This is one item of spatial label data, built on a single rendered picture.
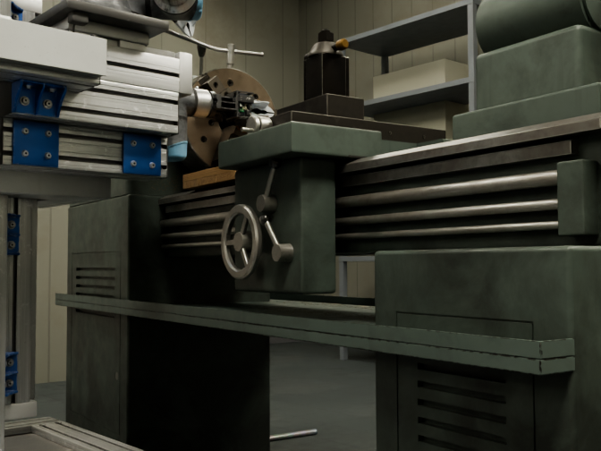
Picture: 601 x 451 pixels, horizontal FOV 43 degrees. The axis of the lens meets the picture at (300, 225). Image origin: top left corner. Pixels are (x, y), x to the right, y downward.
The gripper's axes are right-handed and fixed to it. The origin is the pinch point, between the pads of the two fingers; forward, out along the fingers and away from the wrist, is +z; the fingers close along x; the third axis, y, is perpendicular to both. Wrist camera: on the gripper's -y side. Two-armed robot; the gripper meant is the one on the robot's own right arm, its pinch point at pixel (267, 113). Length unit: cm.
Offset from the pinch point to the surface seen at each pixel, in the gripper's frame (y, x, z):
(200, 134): -14.9, -5.0, -13.7
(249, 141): 48, -17, -33
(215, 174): 9.9, -19.4, -21.2
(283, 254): 58, -40, -31
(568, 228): 115, -38, -19
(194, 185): -2.6, -21.2, -21.3
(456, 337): 106, -53, -33
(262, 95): -15.0, 8.8, 6.8
